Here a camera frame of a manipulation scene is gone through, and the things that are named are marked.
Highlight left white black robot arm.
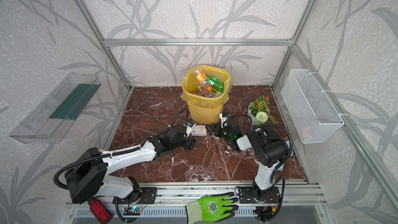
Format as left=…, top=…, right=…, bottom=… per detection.
left=53, top=120, right=197, bottom=204

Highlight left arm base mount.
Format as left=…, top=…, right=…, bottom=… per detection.
left=123, top=187, right=157, bottom=204

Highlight green soda bottle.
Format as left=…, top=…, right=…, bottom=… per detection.
left=209, top=76, right=224, bottom=93

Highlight square clear bottle white label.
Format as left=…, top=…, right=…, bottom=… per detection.
left=191, top=125, right=207, bottom=136

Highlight clear acrylic wall shelf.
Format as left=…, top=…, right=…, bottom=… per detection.
left=9, top=72, right=101, bottom=144

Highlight red emergency stop button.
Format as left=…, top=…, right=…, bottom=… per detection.
left=89, top=199, right=114, bottom=224

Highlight white wire mesh basket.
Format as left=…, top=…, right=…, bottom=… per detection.
left=282, top=69, right=344, bottom=144

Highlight yellow plastic bin liner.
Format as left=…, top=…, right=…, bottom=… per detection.
left=182, top=65, right=233, bottom=105

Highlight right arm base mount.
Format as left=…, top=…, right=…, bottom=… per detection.
left=236, top=185, right=280, bottom=204

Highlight yellow slatted waste bin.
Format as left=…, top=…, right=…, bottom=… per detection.
left=181, top=83, right=225, bottom=124

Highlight green black work glove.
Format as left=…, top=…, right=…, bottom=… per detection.
left=185, top=192, right=239, bottom=224

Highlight white pot artificial flowers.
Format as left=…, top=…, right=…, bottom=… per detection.
left=248, top=95, right=276, bottom=126

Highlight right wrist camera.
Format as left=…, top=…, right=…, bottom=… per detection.
left=219, top=113, right=231, bottom=128

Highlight clear bottle orange label cap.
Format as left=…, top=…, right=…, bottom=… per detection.
left=194, top=67, right=211, bottom=90

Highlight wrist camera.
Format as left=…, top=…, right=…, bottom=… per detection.
left=186, top=119, right=196, bottom=129
left=219, top=113, right=231, bottom=128

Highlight green circuit board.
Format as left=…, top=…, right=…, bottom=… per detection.
left=123, top=206, right=146, bottom=217

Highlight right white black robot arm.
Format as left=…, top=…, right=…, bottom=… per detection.
left=205, top=116, right=293, bottom=204

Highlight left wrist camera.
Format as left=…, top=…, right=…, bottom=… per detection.
left=186, top=119, right=196, bottom=129

